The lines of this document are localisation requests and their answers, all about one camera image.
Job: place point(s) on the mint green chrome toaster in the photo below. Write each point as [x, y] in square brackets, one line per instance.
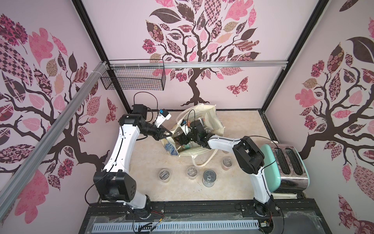
[285, 172]

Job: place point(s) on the clear seed jar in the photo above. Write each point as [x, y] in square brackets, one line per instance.
[209, 178]
[164, 175]
[227, 163]
[192, 172]

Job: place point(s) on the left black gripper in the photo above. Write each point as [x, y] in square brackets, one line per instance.
[158, 136]

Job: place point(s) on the white slotted cable duct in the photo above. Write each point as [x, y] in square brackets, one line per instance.
[174, 226]

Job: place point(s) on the aluminium rail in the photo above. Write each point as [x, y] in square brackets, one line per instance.
[215, 64]
[22, 176]

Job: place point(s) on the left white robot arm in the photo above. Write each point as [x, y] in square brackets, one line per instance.
[113, 183]

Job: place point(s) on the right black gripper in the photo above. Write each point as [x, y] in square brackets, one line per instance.
[188, 137]

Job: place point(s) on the cream canvas tote bag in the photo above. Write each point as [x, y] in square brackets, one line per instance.
[178, 145]

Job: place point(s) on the aluminium rail back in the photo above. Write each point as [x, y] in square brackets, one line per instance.
[215, 64]

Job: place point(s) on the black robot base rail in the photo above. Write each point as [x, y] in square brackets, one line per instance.
[288, 216]

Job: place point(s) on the black wire wall basket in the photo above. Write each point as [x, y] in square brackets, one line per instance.
[135, 74]

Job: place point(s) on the aluminium rail left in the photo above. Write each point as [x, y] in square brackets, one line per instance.
[22, 176]

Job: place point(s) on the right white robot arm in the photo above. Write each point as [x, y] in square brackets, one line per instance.
[248, 155]

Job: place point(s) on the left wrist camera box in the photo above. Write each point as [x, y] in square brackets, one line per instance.
[163, 115]

